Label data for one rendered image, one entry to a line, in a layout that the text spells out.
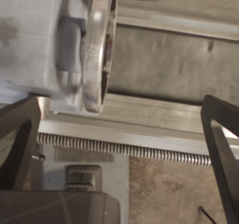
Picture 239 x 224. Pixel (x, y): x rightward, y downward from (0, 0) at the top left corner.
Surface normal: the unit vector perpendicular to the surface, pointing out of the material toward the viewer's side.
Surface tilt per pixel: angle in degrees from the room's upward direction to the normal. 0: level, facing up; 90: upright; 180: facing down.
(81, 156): 0
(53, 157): 0
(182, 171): 0
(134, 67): 14
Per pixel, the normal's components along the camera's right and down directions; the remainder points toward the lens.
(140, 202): -0.01, 0.13
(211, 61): -0.24, 0.13
